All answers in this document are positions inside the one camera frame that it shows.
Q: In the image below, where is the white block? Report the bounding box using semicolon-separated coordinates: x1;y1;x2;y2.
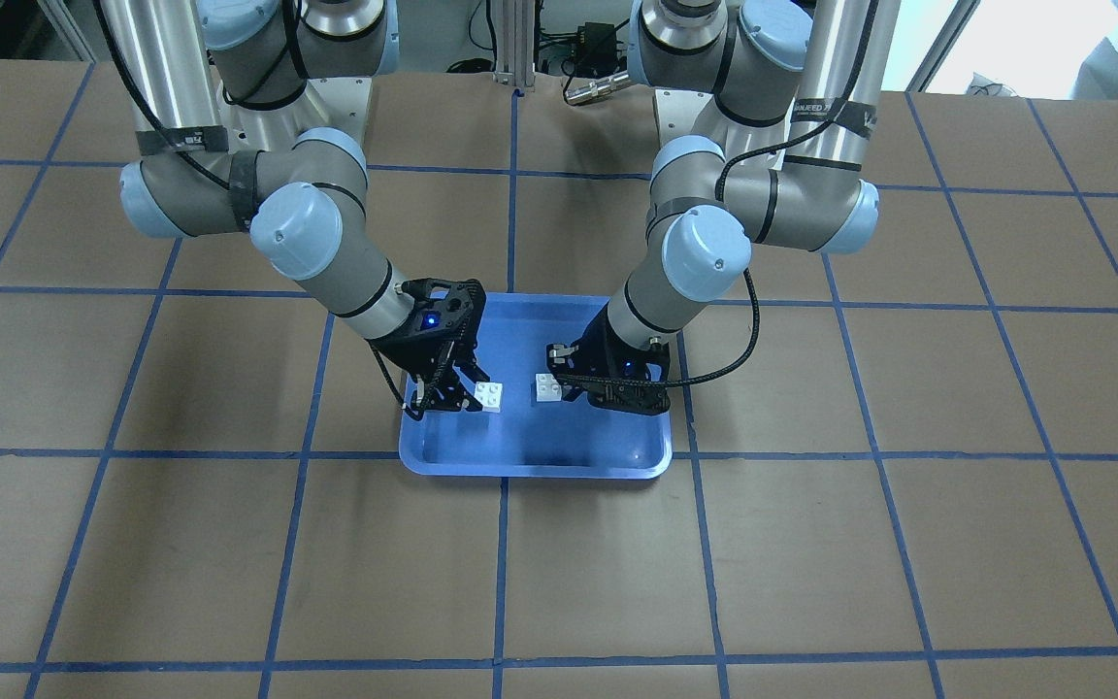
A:
474;382;503;415
534;372;565;403

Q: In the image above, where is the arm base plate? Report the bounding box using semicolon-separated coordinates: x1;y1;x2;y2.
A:
653;88;742;150
214;77;375;151

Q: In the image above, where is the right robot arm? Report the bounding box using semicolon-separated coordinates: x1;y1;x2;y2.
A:
93;1;491;421

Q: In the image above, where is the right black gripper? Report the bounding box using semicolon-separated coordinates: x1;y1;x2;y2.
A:
370;278;491;421

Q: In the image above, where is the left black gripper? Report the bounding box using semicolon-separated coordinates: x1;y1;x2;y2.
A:
544;311;671;413

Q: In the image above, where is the blue plastic tray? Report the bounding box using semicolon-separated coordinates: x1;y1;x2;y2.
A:
399;292;672;479

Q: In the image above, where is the aluminium frame post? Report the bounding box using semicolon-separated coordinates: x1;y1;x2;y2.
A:
485;0;537;96

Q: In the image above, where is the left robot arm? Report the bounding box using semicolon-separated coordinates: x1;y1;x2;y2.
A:
547;1;900;416

